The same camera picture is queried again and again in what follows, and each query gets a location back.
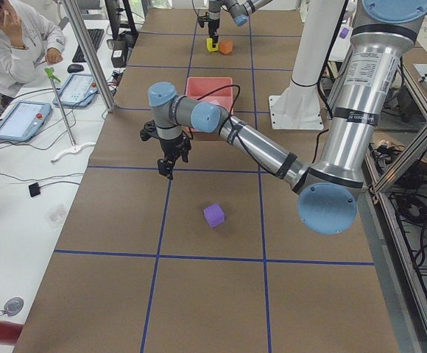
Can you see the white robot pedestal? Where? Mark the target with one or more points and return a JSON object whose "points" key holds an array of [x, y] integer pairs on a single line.
{"points": [[298, 107]]}

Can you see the round metal disc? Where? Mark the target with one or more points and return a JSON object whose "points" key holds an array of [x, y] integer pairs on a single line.
{"points": [[12, 307]]}

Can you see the blue teach pendant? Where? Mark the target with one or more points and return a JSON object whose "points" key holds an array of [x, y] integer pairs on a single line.
{"points": [[24, 120], [78, 91]]}

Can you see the aluminium frame rack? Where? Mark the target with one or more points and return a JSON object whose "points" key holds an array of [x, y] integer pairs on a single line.
{"points": [[395, 168]]}

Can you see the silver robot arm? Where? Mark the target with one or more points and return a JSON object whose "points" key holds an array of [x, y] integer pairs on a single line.
{"points": [[328, 189], [240, 14]]}

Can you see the far blue teach pendant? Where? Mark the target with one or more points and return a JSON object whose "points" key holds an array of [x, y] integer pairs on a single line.
{"points": [[78, 91]]}

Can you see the orange foam block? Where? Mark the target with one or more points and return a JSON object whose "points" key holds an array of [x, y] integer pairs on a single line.
{"points": [[226, 47]]}

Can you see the silver stand with green clip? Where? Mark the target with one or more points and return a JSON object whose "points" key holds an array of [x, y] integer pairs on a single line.
{"points": [[74, 148]]}

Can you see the black computer mouse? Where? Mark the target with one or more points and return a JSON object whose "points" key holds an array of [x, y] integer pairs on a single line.
{"points": [[74, 68]]}

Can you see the black box with label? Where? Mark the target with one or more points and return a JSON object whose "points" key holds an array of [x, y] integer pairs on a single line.
{"points": [[122, 50]]}

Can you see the near blue teach pendant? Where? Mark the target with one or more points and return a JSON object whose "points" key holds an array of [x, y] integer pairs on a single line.
{"points": [[24, 120]]}

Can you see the pink plastic bin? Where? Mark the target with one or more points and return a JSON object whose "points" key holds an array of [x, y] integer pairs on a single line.
{"points": [[209, 88]]}

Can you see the person in white hoodie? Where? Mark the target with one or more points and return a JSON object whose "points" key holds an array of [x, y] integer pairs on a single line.
{"points": [[27, 38]]}

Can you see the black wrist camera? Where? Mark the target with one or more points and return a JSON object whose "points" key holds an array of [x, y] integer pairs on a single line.
{"points": [[202, 20], [148, 131]]}

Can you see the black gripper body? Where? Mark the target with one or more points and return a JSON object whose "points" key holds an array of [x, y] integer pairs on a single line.
{"points": [[173, 148], [213, 21]]}

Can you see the yellow foam block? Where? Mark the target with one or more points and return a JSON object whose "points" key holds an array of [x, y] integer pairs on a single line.
{"points": [[212, 45]]}

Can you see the purple foam block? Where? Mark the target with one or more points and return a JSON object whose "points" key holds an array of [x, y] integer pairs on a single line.
{"points": [[214, 215]]}

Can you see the aluminium frame post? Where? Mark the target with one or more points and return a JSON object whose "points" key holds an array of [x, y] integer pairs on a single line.
{"points": [[83, 38]]}

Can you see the small black square device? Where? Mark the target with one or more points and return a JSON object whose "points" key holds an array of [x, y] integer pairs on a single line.
{"points": [[34, 189]]}

